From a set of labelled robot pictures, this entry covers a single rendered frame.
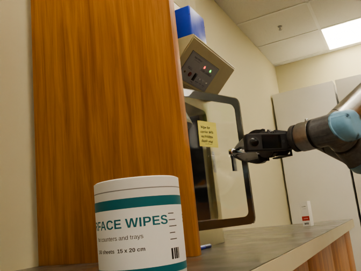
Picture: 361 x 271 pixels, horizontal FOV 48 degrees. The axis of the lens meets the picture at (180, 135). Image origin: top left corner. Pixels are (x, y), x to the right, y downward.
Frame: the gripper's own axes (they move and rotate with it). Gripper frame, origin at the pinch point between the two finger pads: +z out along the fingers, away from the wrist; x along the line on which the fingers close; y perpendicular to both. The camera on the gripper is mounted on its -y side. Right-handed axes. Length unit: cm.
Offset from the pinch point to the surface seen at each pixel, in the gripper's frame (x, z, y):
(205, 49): 29.4, -2.0, -9.8
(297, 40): 144, 123, 253
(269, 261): -26, -31, -31
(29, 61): 36, 42, -44
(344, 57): 134, 111, 320
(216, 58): 29.3, 1.2, -2.2
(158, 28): 31.2, -3.1, -27.2
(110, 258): -22, -27, -60
